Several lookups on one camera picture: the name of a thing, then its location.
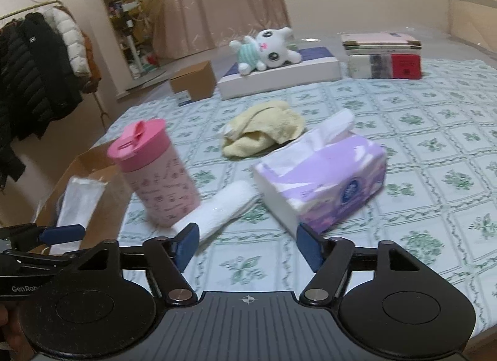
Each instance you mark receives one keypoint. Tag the purple tissue pack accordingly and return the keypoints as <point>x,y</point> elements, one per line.
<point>330,178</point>

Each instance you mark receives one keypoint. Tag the plastic covered wooden furniture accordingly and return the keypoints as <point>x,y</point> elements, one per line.
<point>473,19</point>

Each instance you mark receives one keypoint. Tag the beige curtain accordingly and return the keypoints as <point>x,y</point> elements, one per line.
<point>217,0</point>

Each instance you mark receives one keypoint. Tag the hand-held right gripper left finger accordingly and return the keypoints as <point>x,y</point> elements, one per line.
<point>185,246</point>

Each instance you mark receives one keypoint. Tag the cluttered shelf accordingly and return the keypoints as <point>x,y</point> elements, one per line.
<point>112,3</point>

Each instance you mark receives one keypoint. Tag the person's left hand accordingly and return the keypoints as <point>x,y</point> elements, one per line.
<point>4,314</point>

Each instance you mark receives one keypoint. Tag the stack of thin books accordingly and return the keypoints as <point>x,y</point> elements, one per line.
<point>380,42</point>

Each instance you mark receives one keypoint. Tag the long black puffer jacket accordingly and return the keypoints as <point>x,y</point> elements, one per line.
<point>9,112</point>

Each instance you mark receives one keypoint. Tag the flat white box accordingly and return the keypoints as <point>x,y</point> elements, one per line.
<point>279,81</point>

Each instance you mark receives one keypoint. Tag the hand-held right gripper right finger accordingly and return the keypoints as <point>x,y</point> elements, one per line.
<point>310,246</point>

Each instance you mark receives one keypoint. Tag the white puffer jacket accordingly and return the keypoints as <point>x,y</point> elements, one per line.
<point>72,38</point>

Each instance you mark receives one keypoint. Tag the brown jacket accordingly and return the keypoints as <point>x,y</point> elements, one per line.
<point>92,66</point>

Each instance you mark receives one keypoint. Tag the metal clothes rack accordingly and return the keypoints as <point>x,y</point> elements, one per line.
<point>101,112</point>

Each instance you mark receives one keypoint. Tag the black jacket with logo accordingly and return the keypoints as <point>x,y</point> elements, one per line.
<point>46,73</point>

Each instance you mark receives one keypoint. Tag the yellow towel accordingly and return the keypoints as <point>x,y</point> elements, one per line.
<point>264,128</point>

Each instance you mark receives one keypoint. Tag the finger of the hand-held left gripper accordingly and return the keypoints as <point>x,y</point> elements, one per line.
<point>64,233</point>
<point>35,260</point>

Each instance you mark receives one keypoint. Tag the white towel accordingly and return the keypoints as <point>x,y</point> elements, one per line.
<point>225,205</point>

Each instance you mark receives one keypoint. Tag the white plush rabbit toy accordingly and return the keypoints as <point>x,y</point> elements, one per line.
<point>271,48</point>

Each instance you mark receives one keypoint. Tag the pink lidded cup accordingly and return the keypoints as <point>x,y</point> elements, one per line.
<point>163,186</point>

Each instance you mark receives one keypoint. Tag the small closed cardboard box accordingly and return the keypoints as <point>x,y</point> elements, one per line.
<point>194,81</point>

